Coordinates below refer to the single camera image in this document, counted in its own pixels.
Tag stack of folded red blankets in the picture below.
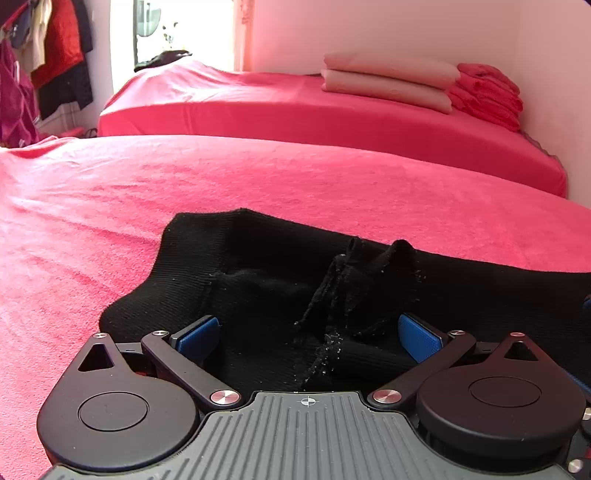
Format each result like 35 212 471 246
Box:
449 62 525 133

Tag white hanging garment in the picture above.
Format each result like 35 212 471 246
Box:
18 0 52 72

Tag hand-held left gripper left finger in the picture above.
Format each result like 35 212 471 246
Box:
76 316 242 409

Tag magenta hanging garment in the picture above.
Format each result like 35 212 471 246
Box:
0 41 40 147

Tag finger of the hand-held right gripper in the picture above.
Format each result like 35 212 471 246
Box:
561 364 591 476

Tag black pants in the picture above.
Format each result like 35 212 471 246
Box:
99 209 591 393

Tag red bed blanket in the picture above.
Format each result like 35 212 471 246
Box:
0 134 591 480

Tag bed with red sheet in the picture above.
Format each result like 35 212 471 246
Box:
97 60 568 197

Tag red hanging jacket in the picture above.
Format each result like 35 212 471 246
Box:
30 0 85 88

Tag black hanging garment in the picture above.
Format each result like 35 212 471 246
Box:
37 0 94 118

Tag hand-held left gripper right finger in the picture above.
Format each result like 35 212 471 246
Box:
368 313 544 410

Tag black cloth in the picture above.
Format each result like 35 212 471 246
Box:
134 50 193 73

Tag pink curtain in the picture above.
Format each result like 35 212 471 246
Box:
233 0 254 72

